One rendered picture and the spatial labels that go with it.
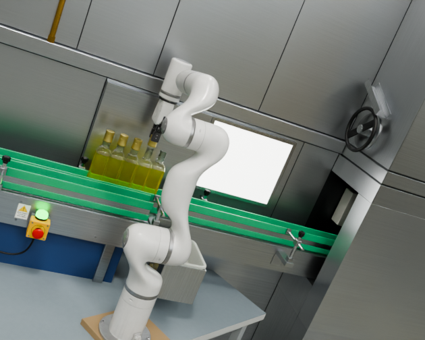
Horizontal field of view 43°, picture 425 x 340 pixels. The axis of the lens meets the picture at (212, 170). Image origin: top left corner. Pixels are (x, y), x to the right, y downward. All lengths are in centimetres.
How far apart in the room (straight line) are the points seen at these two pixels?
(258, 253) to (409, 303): 79
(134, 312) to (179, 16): 116
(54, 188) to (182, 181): 57
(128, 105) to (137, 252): 73
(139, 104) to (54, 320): 90
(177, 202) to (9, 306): 69
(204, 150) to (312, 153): 99
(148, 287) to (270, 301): 120
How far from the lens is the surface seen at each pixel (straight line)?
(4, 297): 206
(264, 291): 289
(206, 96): 173
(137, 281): 184
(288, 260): 244
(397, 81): 252
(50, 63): 225
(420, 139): 241
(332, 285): 253
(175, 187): 173
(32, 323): 198
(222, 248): 242
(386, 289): 269
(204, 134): 170
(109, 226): 216
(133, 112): 228
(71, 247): 221
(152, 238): 177
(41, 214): 206
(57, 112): 230
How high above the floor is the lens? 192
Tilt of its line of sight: 16 degrees down
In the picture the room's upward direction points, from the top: 22 degrees clockwise
